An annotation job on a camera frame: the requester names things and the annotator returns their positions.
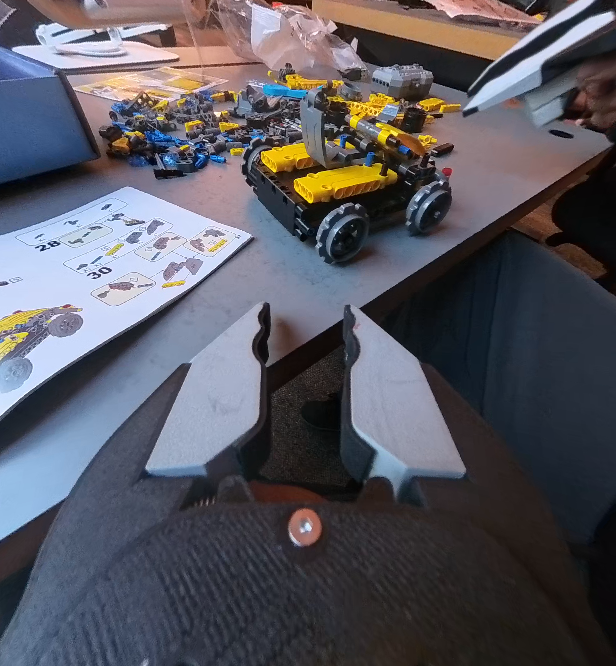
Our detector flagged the open instruction booklet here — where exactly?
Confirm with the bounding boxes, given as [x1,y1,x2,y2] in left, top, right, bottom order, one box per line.
[0,186,254,453]

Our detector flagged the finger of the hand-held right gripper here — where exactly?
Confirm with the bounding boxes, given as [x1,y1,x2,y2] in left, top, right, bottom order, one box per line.
[461,10,616,118]
[486,0,616,75]

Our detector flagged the yellow sticker sheet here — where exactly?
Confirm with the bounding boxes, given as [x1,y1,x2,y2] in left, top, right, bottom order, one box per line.
[74,65,229,103]

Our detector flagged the paper sheet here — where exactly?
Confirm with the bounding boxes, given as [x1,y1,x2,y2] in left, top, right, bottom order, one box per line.
[422,0,545,26]

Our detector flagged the person's black shoe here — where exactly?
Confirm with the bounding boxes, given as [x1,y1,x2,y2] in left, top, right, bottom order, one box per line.
[301,394,342,432]

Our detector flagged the grey desk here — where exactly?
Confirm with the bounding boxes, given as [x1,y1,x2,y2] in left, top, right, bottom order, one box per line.
[0,46,616,560]

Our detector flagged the yellow brick toy vehicle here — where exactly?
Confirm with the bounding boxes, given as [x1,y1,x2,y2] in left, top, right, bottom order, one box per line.
[241,86,453,264]

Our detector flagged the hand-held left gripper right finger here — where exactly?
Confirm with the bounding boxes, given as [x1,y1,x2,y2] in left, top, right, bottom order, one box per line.
[339,304,467,505]

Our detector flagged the brown cardboard tray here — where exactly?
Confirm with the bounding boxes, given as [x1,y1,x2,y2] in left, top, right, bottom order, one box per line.
[27,0,207,29]

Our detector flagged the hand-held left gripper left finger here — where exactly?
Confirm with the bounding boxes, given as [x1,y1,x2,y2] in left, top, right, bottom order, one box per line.
[145,302,271,479]

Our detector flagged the wood-edged table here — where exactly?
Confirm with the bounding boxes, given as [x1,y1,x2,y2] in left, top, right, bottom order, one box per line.
[312,0,548,62]

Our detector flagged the pile of small brick pieces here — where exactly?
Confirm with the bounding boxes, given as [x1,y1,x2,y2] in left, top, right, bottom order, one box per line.
[99,62,462,180]

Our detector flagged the crumpled clear plastic bag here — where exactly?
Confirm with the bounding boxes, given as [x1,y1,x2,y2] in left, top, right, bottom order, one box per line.
[217,0,368,79]

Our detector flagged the blue cardboard box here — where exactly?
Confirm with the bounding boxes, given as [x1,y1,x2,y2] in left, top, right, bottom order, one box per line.
[0,42,102,190]

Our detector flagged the person's right hand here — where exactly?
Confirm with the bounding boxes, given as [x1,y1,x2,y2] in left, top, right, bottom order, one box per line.
[563,48,616,140]

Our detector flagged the grey brick battery box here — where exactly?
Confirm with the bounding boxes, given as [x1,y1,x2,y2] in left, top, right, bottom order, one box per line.
[372,63,435,101]

